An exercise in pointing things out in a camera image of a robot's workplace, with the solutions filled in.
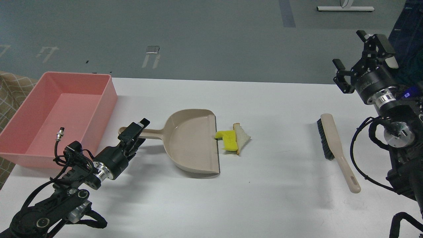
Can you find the beige plastic dustpan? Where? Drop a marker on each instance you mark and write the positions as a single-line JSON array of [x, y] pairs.
[[189, 140]]

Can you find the white desk leg base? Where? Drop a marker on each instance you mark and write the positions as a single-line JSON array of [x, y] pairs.
[[345, 6]]

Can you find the silver floor socket plate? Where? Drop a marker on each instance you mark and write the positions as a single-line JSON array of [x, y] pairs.
[[152, 50]]

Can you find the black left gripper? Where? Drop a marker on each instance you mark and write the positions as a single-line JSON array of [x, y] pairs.
[[116, 158]]

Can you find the beige checkered cloth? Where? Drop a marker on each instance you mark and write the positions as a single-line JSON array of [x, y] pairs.
[[14, 89]]

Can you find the beige hand brush black bristles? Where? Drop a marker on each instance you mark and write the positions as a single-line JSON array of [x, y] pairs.
[[332, 149]]

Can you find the pink plastic bin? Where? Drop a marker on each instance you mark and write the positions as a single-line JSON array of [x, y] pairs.
[[81, 103]]

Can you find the white bread slice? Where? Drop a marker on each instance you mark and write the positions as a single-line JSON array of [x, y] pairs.
[[242, 138]]

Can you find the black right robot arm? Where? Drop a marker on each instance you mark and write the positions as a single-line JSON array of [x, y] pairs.
[[398, 126]]

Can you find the yellow sponge piece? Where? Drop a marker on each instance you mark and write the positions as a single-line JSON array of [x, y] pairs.
[[229, 139]]

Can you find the person in dark clothes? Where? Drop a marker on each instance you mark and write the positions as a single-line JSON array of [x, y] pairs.
[[406, 37]]

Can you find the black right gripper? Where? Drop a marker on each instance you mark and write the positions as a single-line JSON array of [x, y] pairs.
[[375, 87]]

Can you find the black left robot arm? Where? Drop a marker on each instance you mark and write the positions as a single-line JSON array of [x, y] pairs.
[[60, 201]]

